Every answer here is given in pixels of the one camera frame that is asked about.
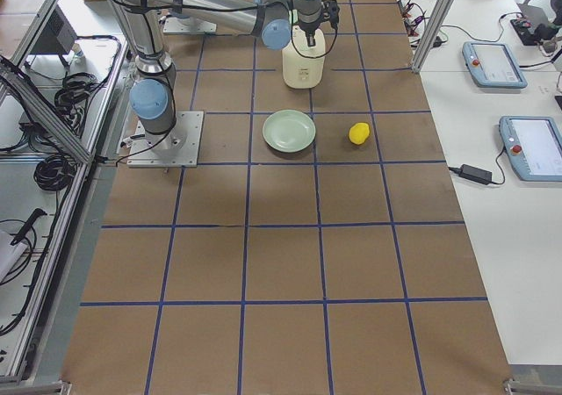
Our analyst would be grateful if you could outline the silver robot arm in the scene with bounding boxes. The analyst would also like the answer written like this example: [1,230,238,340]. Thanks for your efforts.
[110,0,339,150]

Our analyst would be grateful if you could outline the teach pendant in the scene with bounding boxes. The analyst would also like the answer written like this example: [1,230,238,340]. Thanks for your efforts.
[462,41,528,90]
[499,116,561,183]

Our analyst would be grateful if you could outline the aluminium frame post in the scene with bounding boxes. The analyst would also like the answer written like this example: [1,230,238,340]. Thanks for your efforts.
[411,0,454,74]

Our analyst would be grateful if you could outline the far teach pendant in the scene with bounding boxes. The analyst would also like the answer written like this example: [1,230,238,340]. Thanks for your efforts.
[462,41,528,90]

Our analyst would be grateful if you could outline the black coiled cables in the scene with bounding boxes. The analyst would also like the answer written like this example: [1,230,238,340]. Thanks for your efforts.
[54,72,111,124]

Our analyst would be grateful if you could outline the near teach pendant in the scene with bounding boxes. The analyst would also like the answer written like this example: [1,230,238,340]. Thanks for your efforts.
[499,116,561,183]

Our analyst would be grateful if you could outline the green plate near yellow pepper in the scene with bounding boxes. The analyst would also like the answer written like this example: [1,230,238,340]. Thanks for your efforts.
[262,110,316,153]

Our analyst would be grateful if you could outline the black power adapter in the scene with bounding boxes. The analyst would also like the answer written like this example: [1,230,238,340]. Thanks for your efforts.
[458,164,493,185]

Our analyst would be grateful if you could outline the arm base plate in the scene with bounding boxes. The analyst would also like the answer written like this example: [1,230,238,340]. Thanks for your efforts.
[126,111,204,168]

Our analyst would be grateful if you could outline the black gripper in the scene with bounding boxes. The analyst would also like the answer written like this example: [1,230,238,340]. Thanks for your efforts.
[299,0,340,47]

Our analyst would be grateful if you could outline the white rice cooker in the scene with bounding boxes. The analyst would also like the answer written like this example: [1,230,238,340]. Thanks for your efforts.
[282,25,326,89]

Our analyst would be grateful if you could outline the yellow bell pepper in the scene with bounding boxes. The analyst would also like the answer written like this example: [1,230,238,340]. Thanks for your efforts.
[348,122,371,146]

